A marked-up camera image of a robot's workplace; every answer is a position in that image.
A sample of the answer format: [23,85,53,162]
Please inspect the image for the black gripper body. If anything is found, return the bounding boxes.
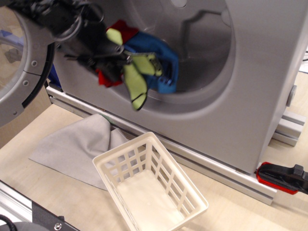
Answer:
[55,14,126,70]

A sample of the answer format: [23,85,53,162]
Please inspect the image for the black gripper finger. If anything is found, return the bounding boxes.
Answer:
[107,42,132,64]
[95,60,122,82]

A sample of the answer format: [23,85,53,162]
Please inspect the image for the red cloth garment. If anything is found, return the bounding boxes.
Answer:
[95,20,139,88]

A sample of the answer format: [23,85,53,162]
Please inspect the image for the blue cloth garment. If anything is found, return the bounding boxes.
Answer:
[123,31,179,94]

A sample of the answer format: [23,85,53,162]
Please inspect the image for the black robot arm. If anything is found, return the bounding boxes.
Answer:
[1,0,131,83]

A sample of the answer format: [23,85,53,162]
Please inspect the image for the grey round machine door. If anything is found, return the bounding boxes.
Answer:
[0,7,55,126]

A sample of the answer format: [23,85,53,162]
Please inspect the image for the grey toy washing machine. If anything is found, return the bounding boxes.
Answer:
[54,0,308,173]

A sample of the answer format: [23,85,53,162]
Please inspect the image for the white plastic laundry basket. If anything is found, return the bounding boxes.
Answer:
[93,132,208,231]

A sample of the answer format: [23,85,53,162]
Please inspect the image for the grey cloth mat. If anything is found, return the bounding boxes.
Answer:
[29,114,128,190]

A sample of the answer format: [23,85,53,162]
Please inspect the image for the black mounting plate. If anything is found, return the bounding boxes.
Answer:
[0,201,80,231]

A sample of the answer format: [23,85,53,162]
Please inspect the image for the red black clamp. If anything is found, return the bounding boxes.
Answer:
[256,162,308,195]

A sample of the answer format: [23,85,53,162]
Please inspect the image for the aluminium frame rail corner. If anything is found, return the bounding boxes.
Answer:
[0,181,33,222]

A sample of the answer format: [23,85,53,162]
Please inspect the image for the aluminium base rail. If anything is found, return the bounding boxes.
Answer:
[46,86,277,205]

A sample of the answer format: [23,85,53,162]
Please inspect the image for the aluminium side bracket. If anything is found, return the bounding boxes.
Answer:
[272,110,307,147]

